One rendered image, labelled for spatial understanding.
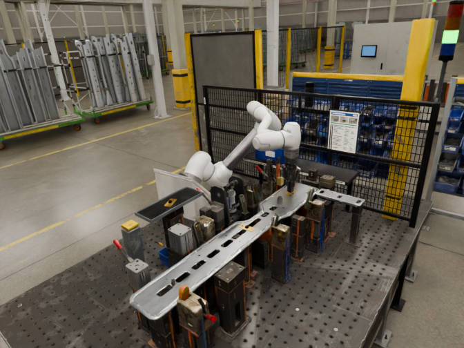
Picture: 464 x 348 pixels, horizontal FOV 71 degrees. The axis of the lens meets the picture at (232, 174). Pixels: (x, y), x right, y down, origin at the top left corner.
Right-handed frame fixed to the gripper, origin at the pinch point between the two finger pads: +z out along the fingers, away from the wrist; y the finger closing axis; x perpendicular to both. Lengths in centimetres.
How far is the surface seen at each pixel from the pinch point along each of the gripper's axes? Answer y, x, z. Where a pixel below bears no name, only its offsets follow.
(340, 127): 8, 54, -27
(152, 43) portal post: -592, 367, -77
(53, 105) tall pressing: -716, 154, 44
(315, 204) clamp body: 21.6, -8.1, 2.4
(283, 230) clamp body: 20.8, -43.0, 2.4
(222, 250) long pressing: 3, -70, 7
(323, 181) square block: 11.6, 23.6, 2.6
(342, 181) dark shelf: 20.9, 32.5, 3.7
